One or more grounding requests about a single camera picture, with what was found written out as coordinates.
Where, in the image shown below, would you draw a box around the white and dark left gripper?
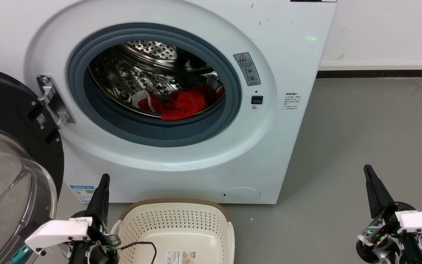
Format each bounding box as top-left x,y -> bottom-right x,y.
25,175 -> 121,264

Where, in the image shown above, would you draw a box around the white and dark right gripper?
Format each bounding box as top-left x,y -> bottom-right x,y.
355,165 -> 422,264

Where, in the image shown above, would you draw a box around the red and white garment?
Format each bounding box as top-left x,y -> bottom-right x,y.
131,82 -> 226,121

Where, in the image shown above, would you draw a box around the cream perforated laundry basket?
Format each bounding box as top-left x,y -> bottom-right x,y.
110,198 -> 236,264

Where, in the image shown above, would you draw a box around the stainless steel washing machine drum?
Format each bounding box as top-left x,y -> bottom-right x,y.
88,40 -> 226,118

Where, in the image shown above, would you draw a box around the black glass washer door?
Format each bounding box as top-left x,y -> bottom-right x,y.
0,66 -> 65,264

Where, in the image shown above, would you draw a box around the blue energy label sticker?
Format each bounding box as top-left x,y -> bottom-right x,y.
69,184 -> 96,203

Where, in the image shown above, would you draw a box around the white front-load washing machine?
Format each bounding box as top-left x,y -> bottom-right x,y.
0,0 -> 338,205

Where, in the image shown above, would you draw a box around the steel door hinge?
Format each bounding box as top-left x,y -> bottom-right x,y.
37,74 -> 76,130

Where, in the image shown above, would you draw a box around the black baseboard strip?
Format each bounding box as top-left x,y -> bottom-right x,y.
316,69 -> 422,79

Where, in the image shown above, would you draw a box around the white printed text sticker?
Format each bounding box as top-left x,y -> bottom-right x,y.
283,92 -> 301,111

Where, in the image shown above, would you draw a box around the round drain filter cover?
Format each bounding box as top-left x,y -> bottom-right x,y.
222,187 -> 261,203

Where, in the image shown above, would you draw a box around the grey rubber door gasket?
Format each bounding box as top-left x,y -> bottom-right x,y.
67,23 -> 242,148

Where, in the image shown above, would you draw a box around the grey warning sticker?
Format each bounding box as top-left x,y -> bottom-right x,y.
233,52 -> 262,87

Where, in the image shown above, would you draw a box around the thin black left gripper cable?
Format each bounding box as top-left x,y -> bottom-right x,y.
119,241 -> 158,264

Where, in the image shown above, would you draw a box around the teal left camera cable plug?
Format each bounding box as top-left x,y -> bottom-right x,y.
9,245 -> 33,264

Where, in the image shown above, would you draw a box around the white wall ledge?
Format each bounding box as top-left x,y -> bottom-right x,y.
319,60 -> 422,71

